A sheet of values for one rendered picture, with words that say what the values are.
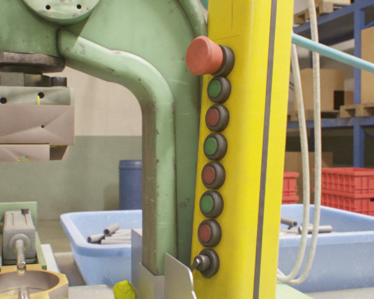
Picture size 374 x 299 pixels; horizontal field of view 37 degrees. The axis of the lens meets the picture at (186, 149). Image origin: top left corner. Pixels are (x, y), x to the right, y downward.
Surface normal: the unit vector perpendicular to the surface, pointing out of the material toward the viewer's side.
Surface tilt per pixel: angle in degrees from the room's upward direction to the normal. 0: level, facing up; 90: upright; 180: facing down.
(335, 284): 100
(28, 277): 70
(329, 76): 90
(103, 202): 90
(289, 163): 90
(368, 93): 90
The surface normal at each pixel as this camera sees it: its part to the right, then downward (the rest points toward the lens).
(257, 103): 0.65, 0.01
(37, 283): -0.27, -0.55
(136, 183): 0.09, 0.01
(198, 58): -0.74, -0.05
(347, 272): 0.29, 0.18
